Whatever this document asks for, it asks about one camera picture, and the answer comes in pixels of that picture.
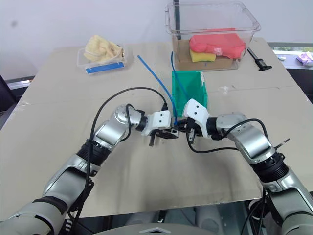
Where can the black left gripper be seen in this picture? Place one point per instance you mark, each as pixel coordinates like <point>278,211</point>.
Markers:
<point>152,140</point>

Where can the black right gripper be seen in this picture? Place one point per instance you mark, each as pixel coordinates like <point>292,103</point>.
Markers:
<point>192,135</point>

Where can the white coupler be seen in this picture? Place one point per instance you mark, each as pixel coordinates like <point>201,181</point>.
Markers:
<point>174,131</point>

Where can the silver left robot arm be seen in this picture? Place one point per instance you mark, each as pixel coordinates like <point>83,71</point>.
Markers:
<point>110,132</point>

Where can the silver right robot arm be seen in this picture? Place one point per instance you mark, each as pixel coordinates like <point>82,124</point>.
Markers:
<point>254,142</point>

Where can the green plastic bin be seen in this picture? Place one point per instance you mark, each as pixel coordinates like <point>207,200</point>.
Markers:
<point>195,90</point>

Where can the yellow sponge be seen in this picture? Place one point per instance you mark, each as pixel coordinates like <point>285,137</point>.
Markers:
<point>203,56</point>

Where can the brown cardboard box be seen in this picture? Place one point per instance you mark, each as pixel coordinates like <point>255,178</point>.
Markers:
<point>220,63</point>

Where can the red sponge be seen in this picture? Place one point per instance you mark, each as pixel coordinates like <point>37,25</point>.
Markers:
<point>217,44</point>

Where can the blue plastic strip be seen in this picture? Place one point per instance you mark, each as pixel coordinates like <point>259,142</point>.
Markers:
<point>105,66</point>

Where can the grey robot torso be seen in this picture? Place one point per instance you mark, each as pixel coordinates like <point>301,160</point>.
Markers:
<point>156,230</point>

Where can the black hand tool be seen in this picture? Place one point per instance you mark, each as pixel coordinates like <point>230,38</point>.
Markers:
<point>258,61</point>

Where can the black upright rod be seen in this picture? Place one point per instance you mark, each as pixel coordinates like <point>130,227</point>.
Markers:
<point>177,19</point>

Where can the yellow crumpled cloth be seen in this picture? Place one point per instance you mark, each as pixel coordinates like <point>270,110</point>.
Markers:
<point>102,49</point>

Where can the large clear plastic container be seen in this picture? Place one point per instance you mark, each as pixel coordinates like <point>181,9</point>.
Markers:
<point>210,19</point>

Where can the small clear plastic container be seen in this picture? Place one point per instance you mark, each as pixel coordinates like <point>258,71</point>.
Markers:
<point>82,63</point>

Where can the small white block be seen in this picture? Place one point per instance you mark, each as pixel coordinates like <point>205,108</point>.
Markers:
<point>282,58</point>

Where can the purple crumpled object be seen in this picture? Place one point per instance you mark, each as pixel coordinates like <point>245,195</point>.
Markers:
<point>305,58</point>

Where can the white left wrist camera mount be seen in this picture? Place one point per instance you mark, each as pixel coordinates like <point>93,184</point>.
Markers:
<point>159,120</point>

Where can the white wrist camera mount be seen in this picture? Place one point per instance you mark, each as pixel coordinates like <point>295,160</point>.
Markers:
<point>159,120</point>
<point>195,111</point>

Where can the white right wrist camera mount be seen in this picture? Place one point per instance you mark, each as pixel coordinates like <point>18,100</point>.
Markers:
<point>195,111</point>

